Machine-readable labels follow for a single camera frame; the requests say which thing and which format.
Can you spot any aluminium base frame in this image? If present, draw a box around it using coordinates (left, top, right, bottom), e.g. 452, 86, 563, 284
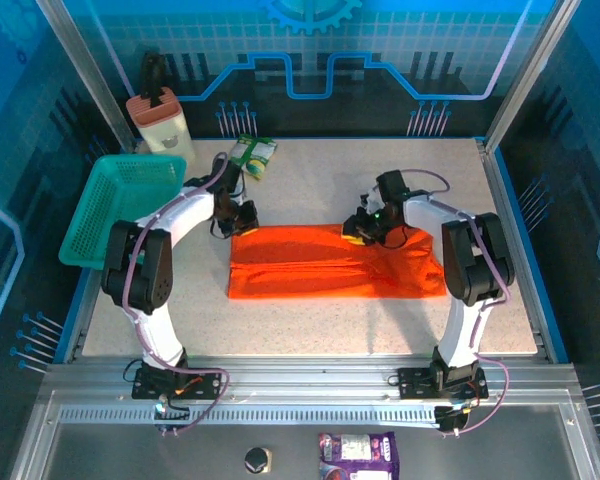
9, 355, 600, 480

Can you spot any black knife handle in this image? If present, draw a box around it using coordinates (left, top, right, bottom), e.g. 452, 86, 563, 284
139, 52, 167, 109

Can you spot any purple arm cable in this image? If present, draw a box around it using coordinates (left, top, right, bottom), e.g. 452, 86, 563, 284
402, 168, 512, 437
121, 152, 231, 437

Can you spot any orange t-shirt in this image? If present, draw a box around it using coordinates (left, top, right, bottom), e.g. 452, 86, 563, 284
227, 223, 448, 301

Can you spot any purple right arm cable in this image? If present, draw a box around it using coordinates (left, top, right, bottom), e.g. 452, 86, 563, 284
402, 168, 512, 437

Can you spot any cream knife block pink lid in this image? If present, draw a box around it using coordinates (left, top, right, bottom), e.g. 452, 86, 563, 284
125, 87, 197, 166

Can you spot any aluminium corner post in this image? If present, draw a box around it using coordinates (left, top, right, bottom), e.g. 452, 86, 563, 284
35, 0, 137, 152
483, 0, 582, 151

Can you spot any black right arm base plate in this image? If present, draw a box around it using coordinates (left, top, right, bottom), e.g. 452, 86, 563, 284
397, 367, 490, 401

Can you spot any black round knob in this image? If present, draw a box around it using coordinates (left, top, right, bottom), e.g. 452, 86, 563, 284
243, 446, 273, 475

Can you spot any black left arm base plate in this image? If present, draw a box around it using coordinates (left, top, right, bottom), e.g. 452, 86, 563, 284
131, 367, 223, 401

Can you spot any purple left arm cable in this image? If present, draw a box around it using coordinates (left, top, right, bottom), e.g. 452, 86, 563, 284
121, 152, 231, 437

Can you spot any teal plastic basket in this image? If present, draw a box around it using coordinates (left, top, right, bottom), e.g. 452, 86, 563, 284
58, 154, 188, 272

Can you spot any green snack packet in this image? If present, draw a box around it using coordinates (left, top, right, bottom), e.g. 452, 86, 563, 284
227, 133, 279, 182

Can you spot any slotted grey cable duct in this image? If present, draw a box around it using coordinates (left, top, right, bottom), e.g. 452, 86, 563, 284
58, 405, 441, 427

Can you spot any purple snack packet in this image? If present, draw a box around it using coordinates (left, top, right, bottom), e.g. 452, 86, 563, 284
318, 431, 400, 480

